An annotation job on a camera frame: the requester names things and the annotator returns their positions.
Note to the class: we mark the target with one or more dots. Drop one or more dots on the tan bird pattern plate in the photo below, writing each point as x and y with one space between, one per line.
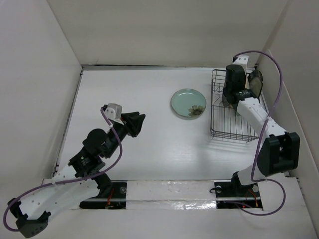
247 86

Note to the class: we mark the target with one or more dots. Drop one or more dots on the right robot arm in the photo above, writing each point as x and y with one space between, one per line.
277 151

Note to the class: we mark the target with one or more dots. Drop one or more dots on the teal flower plate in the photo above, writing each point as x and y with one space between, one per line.
188 103

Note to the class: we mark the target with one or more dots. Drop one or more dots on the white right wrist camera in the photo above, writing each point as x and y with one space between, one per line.
241 60

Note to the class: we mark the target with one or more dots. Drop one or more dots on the black wire dish rack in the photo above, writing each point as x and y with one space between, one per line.
224 125

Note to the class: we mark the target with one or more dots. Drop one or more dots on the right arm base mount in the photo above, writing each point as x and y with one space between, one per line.
230 198

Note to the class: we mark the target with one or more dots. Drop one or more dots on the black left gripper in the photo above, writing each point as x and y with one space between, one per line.
133 123

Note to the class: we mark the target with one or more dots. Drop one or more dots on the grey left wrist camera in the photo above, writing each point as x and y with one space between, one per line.
112 111

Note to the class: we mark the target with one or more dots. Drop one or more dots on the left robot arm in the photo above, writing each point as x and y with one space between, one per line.
85 176

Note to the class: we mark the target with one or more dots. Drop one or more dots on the dark rimmed mosaic plate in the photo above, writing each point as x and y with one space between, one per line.
255 80

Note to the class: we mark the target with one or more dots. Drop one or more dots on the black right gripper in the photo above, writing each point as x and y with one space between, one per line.
244 77

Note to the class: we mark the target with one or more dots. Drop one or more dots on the brown rimmed cream plate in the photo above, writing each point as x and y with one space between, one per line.
225 102

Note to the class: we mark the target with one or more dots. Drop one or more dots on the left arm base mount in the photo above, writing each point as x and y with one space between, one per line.
115 200

